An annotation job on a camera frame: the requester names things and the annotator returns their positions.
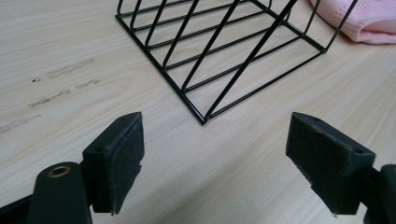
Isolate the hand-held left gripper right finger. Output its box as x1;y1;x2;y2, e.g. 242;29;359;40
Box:
285;111;377;217

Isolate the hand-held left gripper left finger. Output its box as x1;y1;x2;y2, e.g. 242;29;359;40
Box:
81;111;146;216

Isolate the black wire rack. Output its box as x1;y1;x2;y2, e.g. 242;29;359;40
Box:
115;0;360;126

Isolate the pink knitted cloth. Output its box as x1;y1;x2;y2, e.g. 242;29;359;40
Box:
308;0;396;45

